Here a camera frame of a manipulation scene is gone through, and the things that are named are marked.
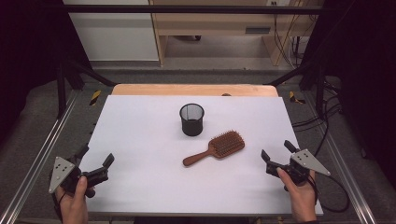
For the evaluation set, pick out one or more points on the black frame post with brace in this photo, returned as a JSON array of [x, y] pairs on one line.
[[320, 93], [61, 93]]

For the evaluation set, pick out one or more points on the wooden paddle hairbrush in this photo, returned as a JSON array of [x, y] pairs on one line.
[[225, 145]]

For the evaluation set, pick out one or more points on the black horizontal frame bar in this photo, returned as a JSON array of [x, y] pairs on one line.
[[186, 9]]

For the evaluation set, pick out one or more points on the light wooden desk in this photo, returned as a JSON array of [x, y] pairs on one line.
[[214, 23]]

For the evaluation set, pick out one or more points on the black mesh pen holder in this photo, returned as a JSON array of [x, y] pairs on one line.
[[191, 127]]

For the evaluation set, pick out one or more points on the yellow black striped tape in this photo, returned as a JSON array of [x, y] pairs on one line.
[[95, 97], [294, 98]]

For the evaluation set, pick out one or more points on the aluminium floor rail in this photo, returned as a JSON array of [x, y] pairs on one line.
[[40, 155], [342, 161]]

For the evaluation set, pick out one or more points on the black curtain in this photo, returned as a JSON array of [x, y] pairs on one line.
[[28, 56], [364, 77]]

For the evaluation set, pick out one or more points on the wooden table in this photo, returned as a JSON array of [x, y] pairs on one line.
[[174, 89]]

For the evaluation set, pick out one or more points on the white cabinet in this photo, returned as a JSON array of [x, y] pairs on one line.
[[115, 37]]

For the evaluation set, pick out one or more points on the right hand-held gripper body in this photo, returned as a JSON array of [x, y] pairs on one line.
[[306, 161]]

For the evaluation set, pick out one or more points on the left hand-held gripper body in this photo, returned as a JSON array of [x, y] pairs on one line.
[[63, 172]]

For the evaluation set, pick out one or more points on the person's right hand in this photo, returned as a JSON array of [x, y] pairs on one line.
[[303, 200]]

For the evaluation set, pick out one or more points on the white table board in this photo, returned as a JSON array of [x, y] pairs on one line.
[[149, 174]]

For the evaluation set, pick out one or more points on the person's left hand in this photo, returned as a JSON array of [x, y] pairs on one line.
[[73, 207]]

